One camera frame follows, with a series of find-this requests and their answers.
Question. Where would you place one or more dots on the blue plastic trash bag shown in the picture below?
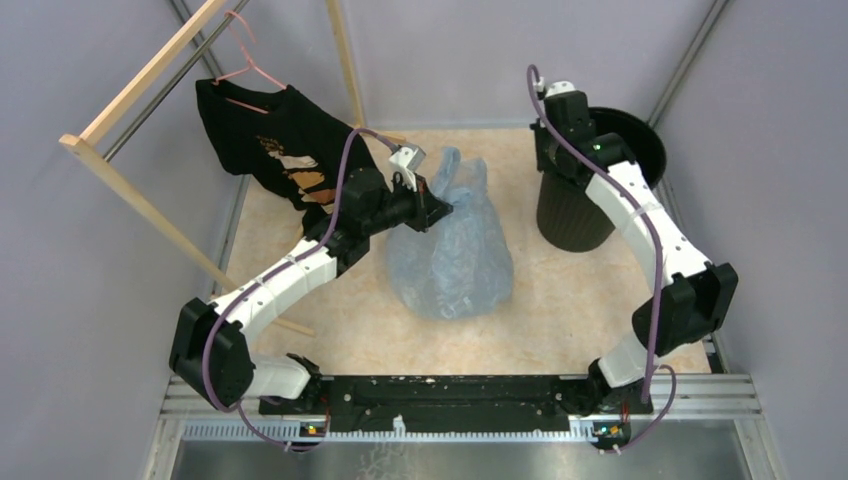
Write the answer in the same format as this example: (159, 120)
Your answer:
(461, 267)

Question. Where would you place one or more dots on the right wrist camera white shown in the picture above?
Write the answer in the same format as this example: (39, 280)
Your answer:
(544, 90)

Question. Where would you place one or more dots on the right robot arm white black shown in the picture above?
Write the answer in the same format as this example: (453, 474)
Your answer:
(598, 169)

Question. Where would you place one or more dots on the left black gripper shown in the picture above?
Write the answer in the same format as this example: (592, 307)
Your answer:
(427, 208)

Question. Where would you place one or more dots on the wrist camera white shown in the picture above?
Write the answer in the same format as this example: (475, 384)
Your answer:
(405, 160)
(544, 90)

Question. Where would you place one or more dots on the black printed t-shirt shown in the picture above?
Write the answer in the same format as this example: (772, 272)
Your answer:
(290, 145)

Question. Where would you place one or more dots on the black ribbed trash bin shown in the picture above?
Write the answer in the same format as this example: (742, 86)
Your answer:
(565, 216)

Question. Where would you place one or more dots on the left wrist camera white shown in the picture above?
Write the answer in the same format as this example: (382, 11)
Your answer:
(405, 160)

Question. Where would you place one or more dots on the metal hanging rod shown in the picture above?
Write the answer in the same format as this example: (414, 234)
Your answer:
(202, 54)

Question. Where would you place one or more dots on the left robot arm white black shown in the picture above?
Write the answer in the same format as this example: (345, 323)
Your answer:
(211, 347)

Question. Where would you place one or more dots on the pink wire hanger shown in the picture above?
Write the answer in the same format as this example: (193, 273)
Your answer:
(250, 66)

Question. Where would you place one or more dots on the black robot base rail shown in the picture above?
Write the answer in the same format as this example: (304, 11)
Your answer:
(457, 404)

